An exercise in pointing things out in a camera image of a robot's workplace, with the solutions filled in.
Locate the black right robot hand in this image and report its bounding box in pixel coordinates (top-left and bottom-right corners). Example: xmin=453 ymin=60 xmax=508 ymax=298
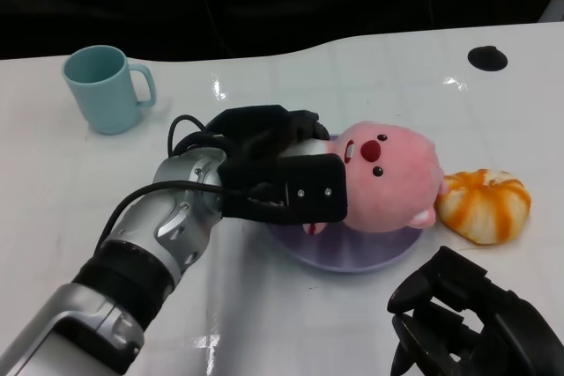
xmin=386 ymin=246 xmax=559 ymax=376

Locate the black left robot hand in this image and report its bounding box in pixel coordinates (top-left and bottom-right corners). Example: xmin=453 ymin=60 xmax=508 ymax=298
xmin=206 ymin=105 xmax=352 ymax=225

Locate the pink plush beaver doll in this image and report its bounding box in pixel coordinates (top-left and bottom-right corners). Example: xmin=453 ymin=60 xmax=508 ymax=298
xmin=279 ymin=119 xmax=446 ymax=237

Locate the purple plastic plate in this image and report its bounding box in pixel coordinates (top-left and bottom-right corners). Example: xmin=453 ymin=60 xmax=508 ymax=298
xmin=263 ymin=132 xmax=427 ymax=274

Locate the orange white striped bun toy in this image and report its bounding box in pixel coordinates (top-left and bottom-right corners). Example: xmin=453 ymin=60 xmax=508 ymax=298
xmin=434 ymin=168 xmax=532 ymax=246

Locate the teal plastic mug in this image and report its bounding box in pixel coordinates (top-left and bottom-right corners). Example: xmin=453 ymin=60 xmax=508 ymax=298
xmin=61 ymin=44 xmax=157 ymax=136

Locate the black round table grommet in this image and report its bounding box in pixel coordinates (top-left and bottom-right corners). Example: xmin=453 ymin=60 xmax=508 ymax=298
xmin=467 ymin=45 xmax=508 ymax=71

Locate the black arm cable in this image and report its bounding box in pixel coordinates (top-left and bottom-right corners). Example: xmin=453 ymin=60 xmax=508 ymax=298
xmin=100 ymin=181 xmax=287 ymax=247
xmin=167 ymin=114 xmax=234 ymax=161

